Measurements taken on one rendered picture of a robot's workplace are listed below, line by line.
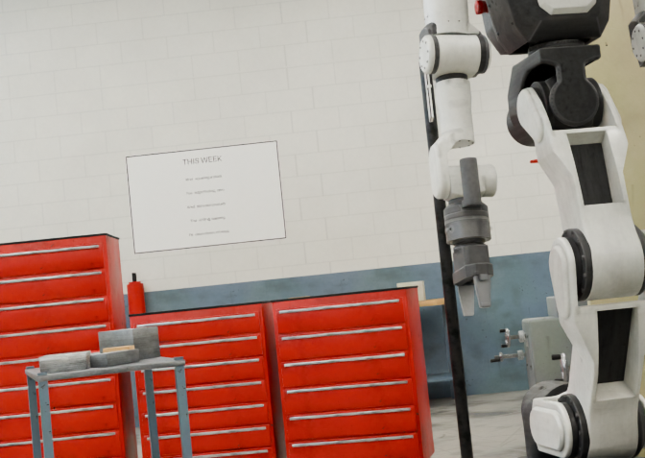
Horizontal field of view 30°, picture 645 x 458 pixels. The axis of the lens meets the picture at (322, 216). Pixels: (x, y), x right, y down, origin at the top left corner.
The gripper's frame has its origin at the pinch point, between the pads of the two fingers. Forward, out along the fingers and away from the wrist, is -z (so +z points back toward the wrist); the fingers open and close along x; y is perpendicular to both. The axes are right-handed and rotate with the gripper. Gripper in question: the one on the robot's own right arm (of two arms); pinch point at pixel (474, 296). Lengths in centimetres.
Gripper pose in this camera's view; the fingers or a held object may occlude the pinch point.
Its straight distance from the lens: 236.9
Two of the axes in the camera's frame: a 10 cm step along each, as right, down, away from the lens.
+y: 9.8, -0.4, 1.9
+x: 1.8, -2.3, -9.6
